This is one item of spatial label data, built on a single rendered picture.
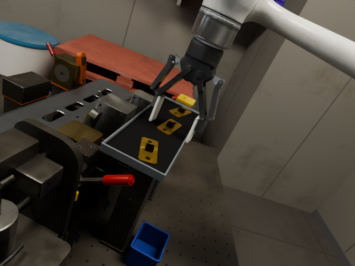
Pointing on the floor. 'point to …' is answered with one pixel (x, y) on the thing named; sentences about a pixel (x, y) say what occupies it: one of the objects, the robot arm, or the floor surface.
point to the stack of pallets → (121, 66)
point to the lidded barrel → (25, 50)
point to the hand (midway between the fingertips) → (172, 122)
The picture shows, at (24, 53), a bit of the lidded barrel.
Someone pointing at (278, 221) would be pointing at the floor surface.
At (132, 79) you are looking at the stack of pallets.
